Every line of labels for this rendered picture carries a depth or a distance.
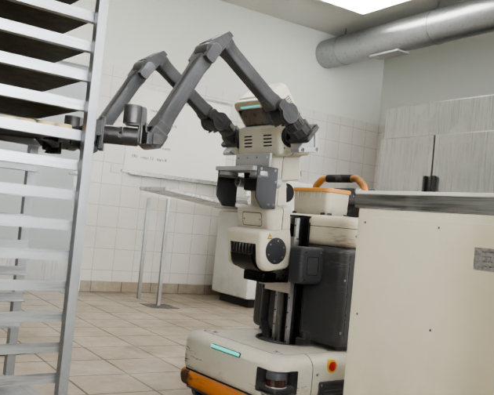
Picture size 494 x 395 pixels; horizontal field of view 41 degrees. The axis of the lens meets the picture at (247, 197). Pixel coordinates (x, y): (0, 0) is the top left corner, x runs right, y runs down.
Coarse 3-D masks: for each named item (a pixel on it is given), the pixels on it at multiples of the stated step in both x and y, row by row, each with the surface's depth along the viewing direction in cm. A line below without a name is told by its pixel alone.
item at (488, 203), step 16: (368, 192) 228; (384, 192) 222; (400, 192) 217; (416, 192) 211; (432, 192) 206; (448, 192) 202; (400, 208) 216; (416, 208) 211; (432, 208) 206; (448, 208) 201; (464, 208) 197; (480, 208) 192
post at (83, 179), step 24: (96, 0) 200; (96, 24) 198; (96, 48) 198; (96, 72) 198; (96, 96) 199; (72, 240) 196; (72, 264) 195; (72, 288) 195; (72, 312) 196; (72, 336) 196
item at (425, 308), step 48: (384, 240) 219; (432, 240) 203; (480, 240) 190; (384, 288) 217; (432, 288) 202; (480, 288) 188; (384, 336) 215; (432, 336) 200; (480, 336) 187; (384, 384) 213; (432, 384) 198; (480, 384) 185
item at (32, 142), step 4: (0, 136) 226; (4, 136) 226; (8, 136) 227; (12, 136) 228; (16, 136) 229; (0, 140) 225; (4, 140) 224; (8, 140) 225; (12, 140) 228; (16, 140) 229; (20, 140) 230; (24, 140) 231; (28, 140) 231; (32, 140) 232; (36, 140) 233; (28, 144) 230; (32, 144) 230; (36, 144) 233
